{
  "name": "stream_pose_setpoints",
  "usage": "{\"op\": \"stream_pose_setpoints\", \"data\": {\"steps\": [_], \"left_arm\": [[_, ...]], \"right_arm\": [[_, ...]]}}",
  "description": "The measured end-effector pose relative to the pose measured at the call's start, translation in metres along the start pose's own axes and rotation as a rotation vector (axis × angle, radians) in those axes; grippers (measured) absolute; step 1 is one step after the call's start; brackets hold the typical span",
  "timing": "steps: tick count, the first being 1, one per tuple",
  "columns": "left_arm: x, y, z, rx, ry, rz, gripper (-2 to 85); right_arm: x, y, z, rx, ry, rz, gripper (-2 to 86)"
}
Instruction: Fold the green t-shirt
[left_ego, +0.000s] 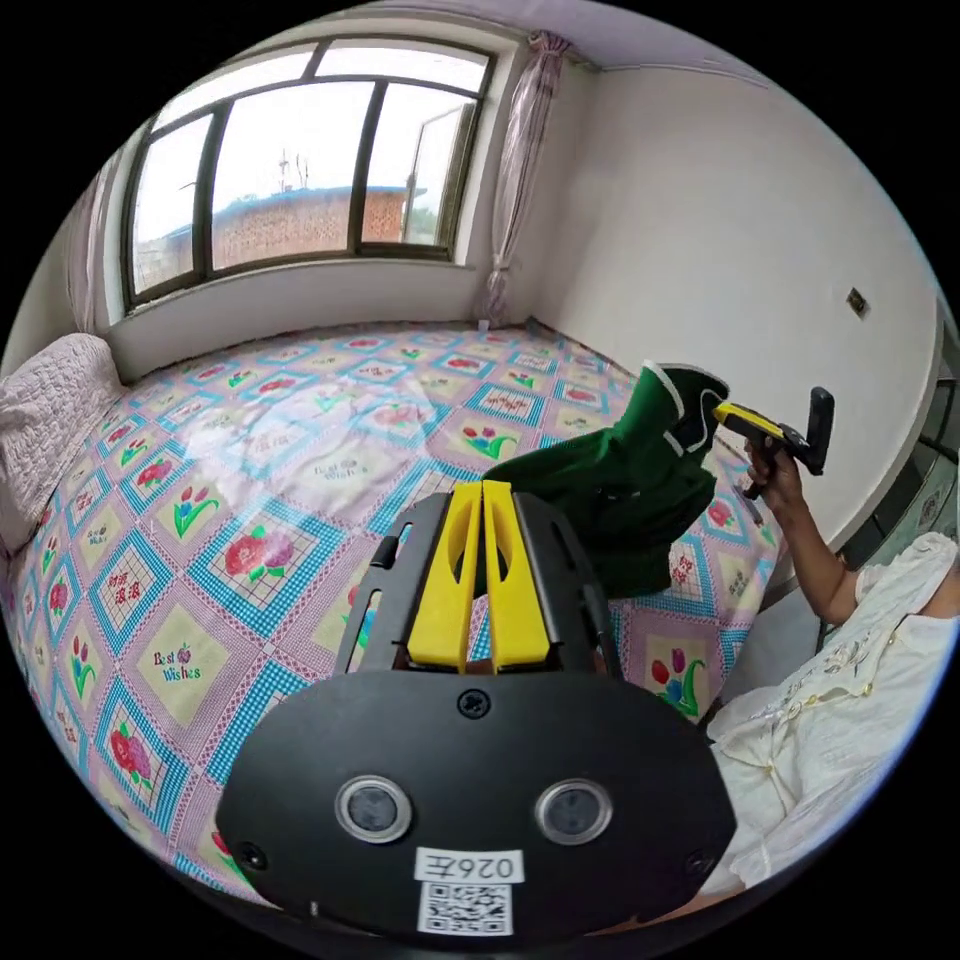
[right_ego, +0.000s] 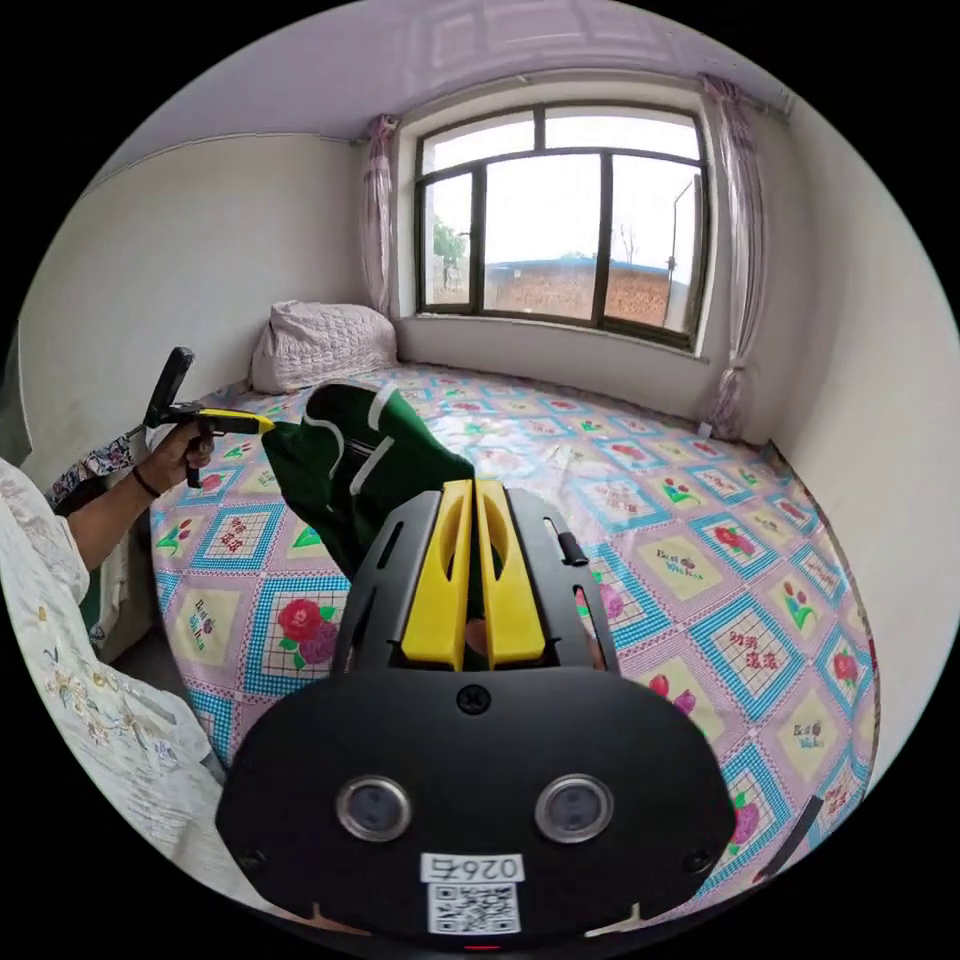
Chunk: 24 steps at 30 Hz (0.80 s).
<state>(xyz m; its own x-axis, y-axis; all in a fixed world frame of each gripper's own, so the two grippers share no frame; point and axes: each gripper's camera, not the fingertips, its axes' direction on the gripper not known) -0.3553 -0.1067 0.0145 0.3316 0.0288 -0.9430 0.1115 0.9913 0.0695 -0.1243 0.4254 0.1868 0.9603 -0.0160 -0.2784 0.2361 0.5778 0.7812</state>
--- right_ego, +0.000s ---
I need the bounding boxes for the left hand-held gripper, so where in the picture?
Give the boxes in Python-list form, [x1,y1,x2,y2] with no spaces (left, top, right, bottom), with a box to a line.
[145,402,277,490]

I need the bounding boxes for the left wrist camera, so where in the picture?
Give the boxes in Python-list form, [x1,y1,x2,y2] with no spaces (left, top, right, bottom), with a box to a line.
[149,345,196,415]

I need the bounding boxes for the bed with printed sheet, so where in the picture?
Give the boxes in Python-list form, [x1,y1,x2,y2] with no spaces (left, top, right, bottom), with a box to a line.
[148,362,880,905]

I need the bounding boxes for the pink curtain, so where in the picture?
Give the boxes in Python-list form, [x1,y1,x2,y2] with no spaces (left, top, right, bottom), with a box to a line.
[362,112,401,318]
[695,72,769,442]

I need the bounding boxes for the person's left forearm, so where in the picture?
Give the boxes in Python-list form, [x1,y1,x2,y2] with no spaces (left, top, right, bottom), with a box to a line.
[58,466,162,573]

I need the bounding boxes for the person's left hand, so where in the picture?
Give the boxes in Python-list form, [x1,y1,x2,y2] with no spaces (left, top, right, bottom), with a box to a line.
[137,428,216,498]

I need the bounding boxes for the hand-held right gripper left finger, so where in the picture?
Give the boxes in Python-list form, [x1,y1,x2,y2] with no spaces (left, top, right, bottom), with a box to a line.
[400,479,475,670]

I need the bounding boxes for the green t-shirt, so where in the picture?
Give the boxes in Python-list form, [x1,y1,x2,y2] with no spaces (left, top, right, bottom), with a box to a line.
[261,382,481,580]

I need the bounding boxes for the dark-framed window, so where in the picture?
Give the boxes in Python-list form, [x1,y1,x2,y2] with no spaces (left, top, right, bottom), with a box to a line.
[413,103,712,352]

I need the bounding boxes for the pink quilted pillow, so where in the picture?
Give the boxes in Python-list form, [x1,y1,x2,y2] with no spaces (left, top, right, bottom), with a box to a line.
[249,299,400,396]

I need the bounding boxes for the person's body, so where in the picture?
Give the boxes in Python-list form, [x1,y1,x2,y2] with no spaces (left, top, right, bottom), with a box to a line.
[0,455,260,913]

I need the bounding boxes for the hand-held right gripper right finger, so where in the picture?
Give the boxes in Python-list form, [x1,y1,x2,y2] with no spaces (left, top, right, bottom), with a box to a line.
[476,479,548,670]

